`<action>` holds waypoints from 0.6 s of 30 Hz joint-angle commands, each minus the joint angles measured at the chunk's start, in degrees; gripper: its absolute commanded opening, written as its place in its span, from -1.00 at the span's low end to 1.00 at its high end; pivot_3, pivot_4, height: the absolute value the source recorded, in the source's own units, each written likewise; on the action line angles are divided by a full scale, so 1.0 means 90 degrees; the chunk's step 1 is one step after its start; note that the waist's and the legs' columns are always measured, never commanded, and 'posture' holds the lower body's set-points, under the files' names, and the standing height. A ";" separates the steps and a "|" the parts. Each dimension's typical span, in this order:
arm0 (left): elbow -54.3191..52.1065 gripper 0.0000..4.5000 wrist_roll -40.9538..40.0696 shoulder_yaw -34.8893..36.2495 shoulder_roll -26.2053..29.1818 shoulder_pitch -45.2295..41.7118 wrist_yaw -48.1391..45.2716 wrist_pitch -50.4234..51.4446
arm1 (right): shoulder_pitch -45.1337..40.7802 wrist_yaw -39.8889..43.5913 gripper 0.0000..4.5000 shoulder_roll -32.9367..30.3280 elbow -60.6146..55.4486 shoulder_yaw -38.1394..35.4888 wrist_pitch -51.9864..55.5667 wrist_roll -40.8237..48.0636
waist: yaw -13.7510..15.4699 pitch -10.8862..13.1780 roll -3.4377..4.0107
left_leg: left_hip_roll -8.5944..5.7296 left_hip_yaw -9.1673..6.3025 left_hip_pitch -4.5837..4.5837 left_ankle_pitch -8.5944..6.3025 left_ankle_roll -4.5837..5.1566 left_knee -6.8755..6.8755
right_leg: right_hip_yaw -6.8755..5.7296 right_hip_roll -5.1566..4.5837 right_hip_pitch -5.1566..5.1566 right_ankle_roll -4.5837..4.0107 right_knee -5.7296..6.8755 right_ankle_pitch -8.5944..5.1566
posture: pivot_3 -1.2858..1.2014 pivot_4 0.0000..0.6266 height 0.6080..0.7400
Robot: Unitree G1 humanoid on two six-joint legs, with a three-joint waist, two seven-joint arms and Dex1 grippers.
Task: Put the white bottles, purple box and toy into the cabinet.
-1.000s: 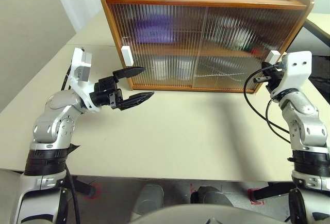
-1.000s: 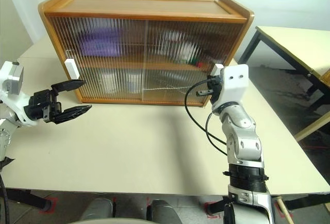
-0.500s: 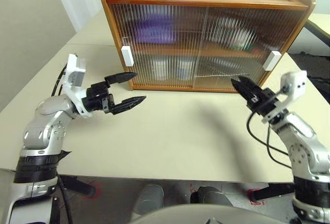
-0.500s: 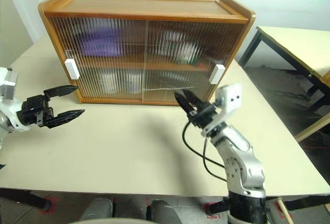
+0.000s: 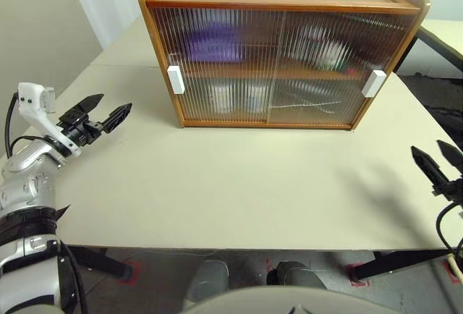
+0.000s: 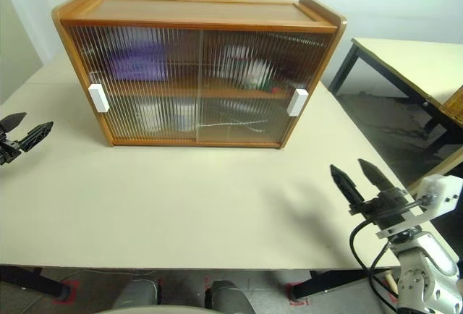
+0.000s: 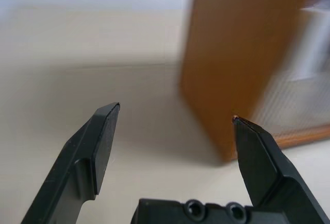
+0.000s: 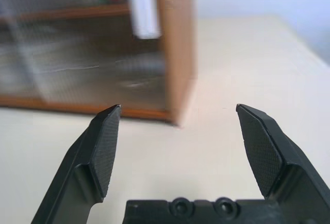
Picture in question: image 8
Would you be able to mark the ribbed clear sliding door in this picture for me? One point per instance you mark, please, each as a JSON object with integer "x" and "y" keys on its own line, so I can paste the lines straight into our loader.
{"x": 15, "y": 61}
{"x": 103, "y": 61}

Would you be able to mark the white box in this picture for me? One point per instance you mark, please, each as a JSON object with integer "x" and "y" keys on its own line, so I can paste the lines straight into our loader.
{"x": 144, "y": 9}

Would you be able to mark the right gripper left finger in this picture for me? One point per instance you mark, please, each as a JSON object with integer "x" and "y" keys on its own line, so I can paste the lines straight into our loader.
{"x": 82, "y": 162}

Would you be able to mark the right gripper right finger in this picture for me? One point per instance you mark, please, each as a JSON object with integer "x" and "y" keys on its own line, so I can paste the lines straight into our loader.
{"x": 281, "y": 162}

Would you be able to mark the wooden cabinet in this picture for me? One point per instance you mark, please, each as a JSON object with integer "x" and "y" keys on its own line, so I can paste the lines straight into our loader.
{"x": 178, "y": 53}

